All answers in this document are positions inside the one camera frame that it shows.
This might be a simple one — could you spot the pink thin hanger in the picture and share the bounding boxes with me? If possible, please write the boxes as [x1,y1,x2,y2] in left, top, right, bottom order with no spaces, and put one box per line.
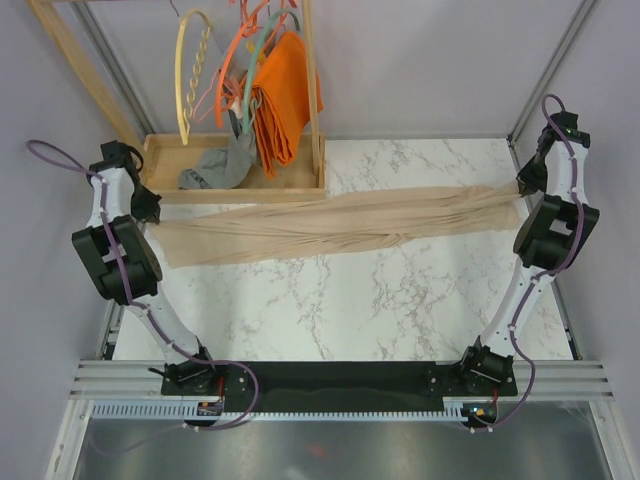
[191,68,221,123]

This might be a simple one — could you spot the orange cloth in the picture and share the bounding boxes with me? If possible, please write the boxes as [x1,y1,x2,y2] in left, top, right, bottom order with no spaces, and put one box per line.
[251,31,310,180]

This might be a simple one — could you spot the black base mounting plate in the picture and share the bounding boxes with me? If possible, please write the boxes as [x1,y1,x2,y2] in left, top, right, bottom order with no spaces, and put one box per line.
[161,361,517,414]

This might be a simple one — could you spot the grey slotted cable duct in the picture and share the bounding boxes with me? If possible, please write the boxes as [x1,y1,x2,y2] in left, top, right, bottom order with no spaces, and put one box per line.
[91,400,468,422]

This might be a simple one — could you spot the grey garment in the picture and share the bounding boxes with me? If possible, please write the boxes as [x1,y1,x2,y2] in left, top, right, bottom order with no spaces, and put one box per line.
[178,110,258,190]

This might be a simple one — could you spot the teal plastic hanger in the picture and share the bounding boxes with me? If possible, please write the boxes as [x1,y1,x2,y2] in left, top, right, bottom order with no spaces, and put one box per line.
[241,8,301,133]

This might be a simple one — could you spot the orange plastic hanger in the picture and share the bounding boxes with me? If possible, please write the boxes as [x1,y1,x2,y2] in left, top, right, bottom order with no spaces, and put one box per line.
[212,1,284,128]

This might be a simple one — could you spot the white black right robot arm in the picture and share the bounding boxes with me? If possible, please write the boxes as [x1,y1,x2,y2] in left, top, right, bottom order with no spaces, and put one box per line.
[456,110,600,395]

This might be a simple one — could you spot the beige trousers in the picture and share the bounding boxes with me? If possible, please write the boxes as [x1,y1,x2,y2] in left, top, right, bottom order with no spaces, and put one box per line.
[150,183,520,268]

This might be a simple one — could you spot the aluminium frame rail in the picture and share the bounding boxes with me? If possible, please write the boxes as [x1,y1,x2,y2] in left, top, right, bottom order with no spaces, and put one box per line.
[69,360,613,401]

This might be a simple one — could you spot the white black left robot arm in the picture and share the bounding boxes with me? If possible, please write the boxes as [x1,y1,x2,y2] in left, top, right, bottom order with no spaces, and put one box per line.
[72,141,220,396]

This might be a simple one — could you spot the wooden clothes rack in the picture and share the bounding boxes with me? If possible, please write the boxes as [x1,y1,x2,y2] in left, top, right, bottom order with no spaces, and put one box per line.
[31,1,326,204]

